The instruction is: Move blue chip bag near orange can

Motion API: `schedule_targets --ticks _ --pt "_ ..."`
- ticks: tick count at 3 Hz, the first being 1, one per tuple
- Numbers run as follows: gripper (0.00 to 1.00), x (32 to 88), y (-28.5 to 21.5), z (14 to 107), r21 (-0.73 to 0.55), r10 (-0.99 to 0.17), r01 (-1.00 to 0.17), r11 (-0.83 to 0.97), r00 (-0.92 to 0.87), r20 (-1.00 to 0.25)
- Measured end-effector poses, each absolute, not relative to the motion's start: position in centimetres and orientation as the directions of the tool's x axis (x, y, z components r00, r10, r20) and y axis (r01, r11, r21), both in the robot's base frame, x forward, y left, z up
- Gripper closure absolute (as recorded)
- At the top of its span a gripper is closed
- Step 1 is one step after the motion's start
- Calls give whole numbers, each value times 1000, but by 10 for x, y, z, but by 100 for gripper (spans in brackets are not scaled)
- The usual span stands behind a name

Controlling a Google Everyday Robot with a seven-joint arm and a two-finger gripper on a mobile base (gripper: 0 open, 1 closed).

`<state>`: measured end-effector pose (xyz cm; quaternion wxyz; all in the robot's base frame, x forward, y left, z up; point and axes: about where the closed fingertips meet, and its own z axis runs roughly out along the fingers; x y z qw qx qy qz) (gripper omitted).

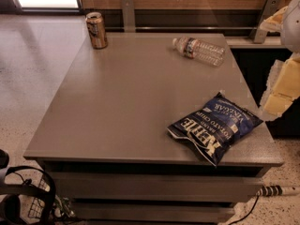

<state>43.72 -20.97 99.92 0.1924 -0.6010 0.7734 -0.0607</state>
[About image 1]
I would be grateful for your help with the black curved robot base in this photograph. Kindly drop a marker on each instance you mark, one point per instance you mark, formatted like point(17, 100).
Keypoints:
point(10, 206)

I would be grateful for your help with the metal wall bracket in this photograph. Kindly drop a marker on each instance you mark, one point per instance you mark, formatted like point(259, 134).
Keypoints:
point(258, 35)
point(128, 13)

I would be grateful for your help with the lower grey drawer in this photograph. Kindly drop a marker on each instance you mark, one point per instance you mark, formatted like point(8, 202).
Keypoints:
point(151, 213)

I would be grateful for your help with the clear plastic water bottle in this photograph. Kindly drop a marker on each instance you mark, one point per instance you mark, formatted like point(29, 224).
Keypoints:
point(197, 49)

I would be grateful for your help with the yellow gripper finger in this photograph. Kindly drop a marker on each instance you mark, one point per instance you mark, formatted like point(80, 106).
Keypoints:
point(282, 87)
point(274, 22)

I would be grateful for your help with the striped black white rod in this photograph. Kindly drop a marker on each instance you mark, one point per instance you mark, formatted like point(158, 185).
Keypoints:
point(271, 191)

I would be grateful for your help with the blue potato chip bag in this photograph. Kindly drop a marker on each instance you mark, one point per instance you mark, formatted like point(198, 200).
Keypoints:
point(215, 127)

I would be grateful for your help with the black wire basket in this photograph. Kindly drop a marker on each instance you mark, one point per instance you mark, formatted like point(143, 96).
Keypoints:
point(40, 207)

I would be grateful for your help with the orange soda can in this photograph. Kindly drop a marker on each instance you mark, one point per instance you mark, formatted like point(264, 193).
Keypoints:
point(96, 29)

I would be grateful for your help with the grey drawer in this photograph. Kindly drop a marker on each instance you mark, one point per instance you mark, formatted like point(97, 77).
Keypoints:
point(151, 213)
point(147, 187)

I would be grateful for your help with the upper grey drawer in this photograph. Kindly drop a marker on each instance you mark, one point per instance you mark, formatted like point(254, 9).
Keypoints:
point(147, 187)

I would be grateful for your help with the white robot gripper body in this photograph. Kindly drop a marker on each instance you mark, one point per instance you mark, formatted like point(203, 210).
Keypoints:
point(292, 25)

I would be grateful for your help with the left metal wall bracket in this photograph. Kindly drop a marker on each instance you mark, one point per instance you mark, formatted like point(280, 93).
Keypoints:
point(128, 13)

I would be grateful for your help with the right metal wall bracket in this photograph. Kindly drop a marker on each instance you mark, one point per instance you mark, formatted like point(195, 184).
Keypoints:
point(258, 35)

